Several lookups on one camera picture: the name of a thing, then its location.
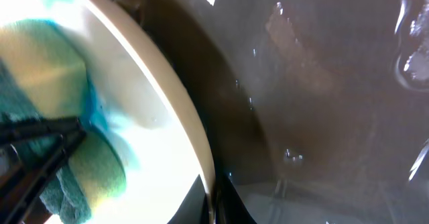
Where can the dark plate tray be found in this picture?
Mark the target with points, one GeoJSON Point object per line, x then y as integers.
{"type": "Point", "coordinates": [316, 110]}

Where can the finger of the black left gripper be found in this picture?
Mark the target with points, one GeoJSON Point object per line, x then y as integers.
{"type": "Point", "coordinates": [23, 184]}

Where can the green yellow sponge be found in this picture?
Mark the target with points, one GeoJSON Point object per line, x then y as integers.
{"type": "Point", "coordinates": [44, 77]}

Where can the white plate blue stain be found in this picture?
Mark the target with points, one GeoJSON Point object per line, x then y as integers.
{"type": "Point", "coordinates": [140, 104]}

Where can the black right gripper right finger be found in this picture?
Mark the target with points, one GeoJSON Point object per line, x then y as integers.
{"type": "Point", "coordinates": [229, 208]}

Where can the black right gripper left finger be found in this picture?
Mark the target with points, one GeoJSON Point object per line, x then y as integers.
{"type": "Point", "coordinates": [194, 207]}

